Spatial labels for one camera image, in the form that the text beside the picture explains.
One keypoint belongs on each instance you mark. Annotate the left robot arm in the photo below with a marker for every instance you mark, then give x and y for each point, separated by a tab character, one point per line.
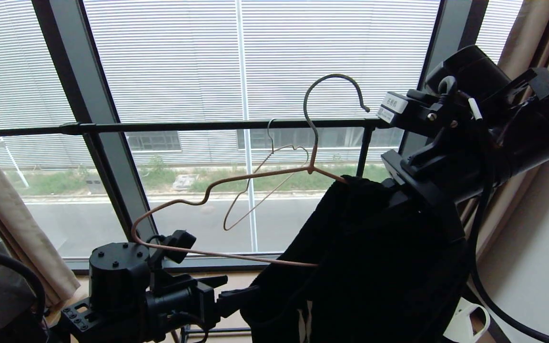
117	276

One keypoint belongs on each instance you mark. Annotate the window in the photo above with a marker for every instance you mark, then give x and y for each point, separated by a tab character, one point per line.
88	95

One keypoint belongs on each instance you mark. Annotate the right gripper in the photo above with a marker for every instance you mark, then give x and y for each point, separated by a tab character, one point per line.
446	181

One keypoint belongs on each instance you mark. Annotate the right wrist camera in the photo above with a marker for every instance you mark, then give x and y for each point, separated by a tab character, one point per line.
412	114

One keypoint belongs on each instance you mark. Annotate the brown curtain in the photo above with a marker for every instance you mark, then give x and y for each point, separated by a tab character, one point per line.
7	214
532	28

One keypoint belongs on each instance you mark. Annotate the white laundry basket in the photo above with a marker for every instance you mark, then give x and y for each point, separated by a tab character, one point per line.
465	319

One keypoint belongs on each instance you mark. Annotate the black clothes rack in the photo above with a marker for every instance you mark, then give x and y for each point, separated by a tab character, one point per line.
160	127

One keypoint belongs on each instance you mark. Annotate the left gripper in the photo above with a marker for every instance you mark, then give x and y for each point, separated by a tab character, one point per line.
184	305

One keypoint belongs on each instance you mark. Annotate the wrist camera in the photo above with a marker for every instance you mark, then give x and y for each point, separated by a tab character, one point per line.
181	240
412	114

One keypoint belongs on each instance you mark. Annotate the pink clothes hanger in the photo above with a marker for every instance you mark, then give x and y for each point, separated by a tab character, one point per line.
310	167
271	143

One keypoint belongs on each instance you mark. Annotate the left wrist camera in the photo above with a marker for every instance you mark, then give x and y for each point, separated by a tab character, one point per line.
181	240

